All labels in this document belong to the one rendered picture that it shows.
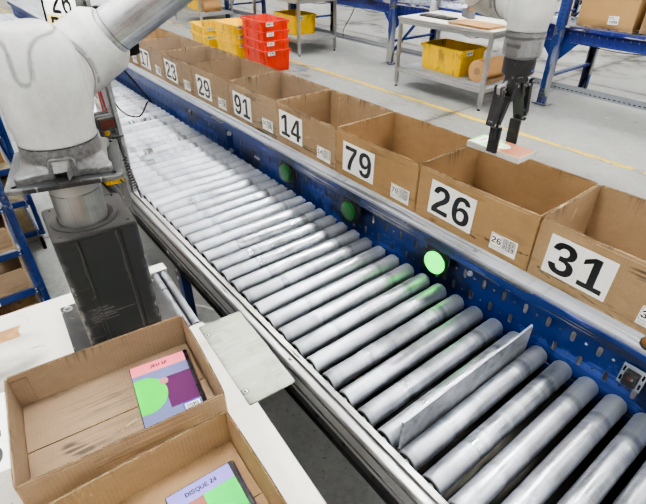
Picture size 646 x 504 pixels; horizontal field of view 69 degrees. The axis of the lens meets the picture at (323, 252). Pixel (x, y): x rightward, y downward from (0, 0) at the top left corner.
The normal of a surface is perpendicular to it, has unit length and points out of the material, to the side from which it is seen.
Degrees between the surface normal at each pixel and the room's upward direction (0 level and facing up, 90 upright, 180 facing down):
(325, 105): 90
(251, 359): 0
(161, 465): 89
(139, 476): 89
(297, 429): 0
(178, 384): 0
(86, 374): 88
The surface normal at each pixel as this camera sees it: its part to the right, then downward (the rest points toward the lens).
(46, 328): 0.00, -0.82
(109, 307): 0.56, 0.47
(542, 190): -0.79, 0.33
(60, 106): 0.73, 0.36
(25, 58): 0.32, 0.22
